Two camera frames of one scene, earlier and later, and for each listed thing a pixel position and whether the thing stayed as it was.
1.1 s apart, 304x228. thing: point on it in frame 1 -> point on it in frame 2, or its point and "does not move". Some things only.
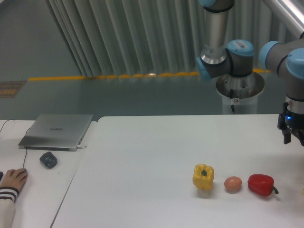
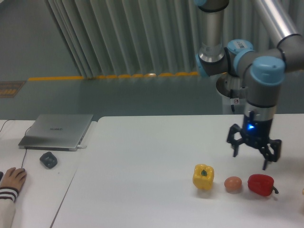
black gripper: [288, 120] -> [257, 134]
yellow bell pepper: [203, 176] does not move
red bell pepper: [261, 185] does not move
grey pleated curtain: [110, 38] does not move
